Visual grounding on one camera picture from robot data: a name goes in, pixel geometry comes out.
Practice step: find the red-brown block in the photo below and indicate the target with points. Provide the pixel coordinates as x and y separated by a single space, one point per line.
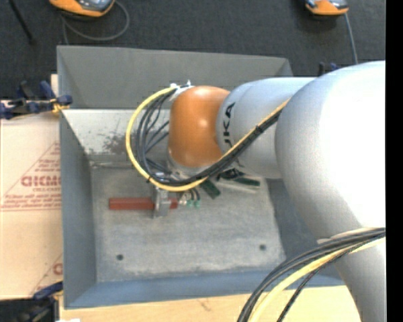
129 203

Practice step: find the grey metal bin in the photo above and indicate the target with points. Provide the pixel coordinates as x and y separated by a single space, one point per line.
188 243

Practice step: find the dark green flat block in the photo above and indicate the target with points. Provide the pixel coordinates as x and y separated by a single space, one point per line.
211 189

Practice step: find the brown cardboard board red print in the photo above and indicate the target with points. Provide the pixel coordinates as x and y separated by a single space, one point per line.
27 233

